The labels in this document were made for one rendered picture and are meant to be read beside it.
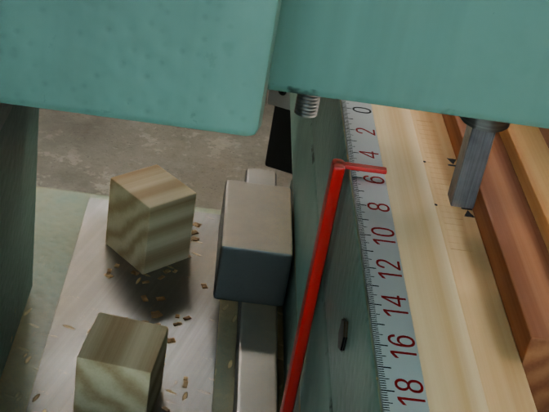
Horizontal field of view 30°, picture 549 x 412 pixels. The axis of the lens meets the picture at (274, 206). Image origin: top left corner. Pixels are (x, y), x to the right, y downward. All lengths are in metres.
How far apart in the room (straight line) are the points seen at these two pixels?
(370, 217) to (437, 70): 0.06
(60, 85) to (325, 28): 0.09
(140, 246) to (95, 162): 1.74
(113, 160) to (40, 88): 2.02
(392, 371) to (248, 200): 0.28
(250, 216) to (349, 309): 0.21
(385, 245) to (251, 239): 0.19
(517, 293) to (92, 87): 0.16
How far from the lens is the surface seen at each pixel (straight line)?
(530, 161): 0.44
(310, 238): 0.48
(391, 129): 0.45
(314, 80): 0.33
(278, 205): 0.57
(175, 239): 0.59
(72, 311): 0.55
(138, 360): 0.47
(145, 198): 0.57
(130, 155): 2.35
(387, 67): 0.33
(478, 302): 0.37
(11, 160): 0.45
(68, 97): 0.30
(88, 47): 0.30
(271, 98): 1.07
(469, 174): 0.39
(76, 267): 0.59
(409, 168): 0.42
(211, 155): 2.39
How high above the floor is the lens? 1.14
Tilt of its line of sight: 31 degrees down
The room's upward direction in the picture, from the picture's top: 10 degrees clockwise
